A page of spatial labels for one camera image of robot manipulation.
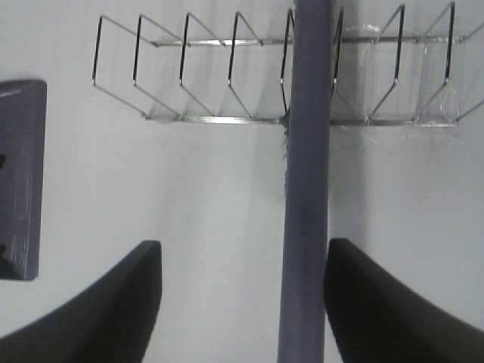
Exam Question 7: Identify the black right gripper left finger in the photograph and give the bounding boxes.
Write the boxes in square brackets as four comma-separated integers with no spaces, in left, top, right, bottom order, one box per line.
[1,240,163,362]

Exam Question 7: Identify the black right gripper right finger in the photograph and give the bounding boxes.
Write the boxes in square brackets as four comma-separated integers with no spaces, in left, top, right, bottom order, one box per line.
[324,238,483,362]

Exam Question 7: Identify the purple hand brush black bristles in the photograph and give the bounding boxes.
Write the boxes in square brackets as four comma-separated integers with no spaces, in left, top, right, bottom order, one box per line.
[278,1,333,362]

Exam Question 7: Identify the purple plastic dustpan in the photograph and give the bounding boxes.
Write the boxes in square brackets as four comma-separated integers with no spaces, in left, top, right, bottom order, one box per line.
[1,79,48,281]

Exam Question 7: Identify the clear adhesive tape piece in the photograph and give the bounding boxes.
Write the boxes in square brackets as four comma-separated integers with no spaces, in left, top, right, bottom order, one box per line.
[415,35,460,127]

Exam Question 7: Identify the chrome wire dish rack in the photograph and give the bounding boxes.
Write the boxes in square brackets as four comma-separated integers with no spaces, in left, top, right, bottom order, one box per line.
[92,2,483,127]

